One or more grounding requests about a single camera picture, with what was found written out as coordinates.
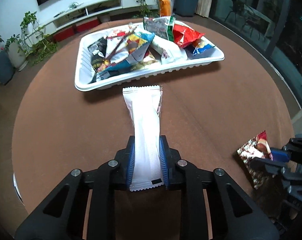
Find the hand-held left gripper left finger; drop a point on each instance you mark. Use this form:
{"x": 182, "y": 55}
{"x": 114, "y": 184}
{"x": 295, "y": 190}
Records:
{"x": 131, "y": 166}

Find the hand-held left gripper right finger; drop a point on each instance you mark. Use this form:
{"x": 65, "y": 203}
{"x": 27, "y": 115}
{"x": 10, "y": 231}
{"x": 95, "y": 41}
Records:
{"x": 164, "y": 166}

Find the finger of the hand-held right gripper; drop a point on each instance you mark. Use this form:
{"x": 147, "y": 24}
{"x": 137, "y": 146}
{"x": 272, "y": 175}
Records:
{"x": 271, "y": 166}
{"x": 279, "y": 155}

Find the red-brown patterned snack packet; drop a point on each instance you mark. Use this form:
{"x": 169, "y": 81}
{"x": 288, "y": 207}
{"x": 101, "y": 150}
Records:
{"x": 251, "y": 152}

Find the long white snack packet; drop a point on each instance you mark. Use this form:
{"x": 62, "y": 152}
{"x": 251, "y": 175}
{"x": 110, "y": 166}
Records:
{"x": 146, "y": 130}

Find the white plastic tray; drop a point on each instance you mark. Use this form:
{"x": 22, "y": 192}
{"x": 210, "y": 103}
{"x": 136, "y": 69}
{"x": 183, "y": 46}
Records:
{"x": 86, "y": 80}

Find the gold snack packet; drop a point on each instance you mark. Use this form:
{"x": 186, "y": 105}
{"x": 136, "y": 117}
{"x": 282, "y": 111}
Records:
{"x": 146, "y": 61}

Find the black snack packet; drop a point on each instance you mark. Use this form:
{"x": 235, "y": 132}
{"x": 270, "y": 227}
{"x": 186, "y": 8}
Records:
{"x": 98, "y": 60}

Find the white packet with red print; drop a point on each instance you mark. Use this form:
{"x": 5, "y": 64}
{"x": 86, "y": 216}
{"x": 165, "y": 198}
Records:
{"x": 118, "y": 47}

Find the light blue chips packet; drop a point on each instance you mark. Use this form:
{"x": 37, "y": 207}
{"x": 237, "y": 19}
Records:
{"x": 138, "y": 42}

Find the blue and white snack packet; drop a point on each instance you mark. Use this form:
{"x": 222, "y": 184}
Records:
{"x": 203, "y": 47}

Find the large red snack packet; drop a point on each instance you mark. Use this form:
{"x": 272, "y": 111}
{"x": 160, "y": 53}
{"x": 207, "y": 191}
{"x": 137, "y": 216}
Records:
{"x": 186, "y": 35}

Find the green and white snack packet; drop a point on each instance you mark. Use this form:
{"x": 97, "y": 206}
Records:
{"x": 157, "y": 26}

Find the orange and green snack packet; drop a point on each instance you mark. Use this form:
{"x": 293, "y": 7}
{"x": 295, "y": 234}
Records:
{"x": 164, "y": 5}

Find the brown tablecloth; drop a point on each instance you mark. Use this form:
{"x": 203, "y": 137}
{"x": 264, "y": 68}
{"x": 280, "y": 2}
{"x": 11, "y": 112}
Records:
{"x": 78, "y": 130}

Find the glass balcony door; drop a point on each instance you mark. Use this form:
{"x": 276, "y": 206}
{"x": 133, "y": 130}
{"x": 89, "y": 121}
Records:
{"x": 261, "y": 17}

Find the red storage box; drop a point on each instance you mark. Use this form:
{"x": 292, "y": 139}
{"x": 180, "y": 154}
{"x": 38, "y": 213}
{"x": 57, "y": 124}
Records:
{"x": 88, "y": 25}
{"x": 64, "y": 34}

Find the small round beige pot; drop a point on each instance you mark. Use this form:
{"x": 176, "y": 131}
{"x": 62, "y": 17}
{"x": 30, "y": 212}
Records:
{"x": 104, "y": 17}

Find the trailing pothos plant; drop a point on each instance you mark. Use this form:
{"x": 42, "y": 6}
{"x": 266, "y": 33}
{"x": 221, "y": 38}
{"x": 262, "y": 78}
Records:
{"x": 41, "y": 42}

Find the thin trailing vine plant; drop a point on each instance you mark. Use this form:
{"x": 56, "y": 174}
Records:
{"x": 143, "y": 7}

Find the plant in grey-white pot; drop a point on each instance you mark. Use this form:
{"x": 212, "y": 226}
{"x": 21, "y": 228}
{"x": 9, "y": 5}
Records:
{"x": 16, "y": 53}

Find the small-leaf tree in blue-grey pot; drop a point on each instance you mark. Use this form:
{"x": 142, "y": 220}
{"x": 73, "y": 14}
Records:
{"x": 1, "y": 67}

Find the white television console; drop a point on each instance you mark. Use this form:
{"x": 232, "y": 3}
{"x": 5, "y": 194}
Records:
{"x": 111, "y": 3}

